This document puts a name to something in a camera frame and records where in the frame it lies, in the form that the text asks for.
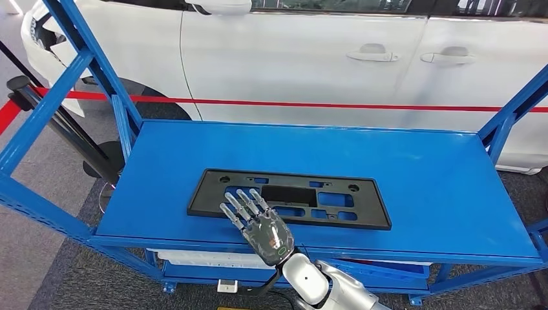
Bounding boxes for white car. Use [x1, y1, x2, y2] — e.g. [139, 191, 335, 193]
[20, 0, 548, 176]

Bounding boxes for black plastic plate frame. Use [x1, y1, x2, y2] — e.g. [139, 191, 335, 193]
[187, 168, 392, 231]

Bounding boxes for red barrier belt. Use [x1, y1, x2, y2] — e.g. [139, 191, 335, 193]
[32, 87, 548, 114]
[0, 100, 22, 136]

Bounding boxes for blue plastic bin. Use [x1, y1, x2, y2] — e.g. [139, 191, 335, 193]
[317, 258, 431, 279]

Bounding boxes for blue metal shelf rack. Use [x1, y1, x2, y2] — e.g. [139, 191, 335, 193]
[0, 0, 548, 307]

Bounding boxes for white plastic bin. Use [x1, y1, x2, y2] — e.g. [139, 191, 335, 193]
[147, 249, 275, 271]

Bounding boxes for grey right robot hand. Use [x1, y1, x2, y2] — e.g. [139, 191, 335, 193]
[219, 189, 296, 268]

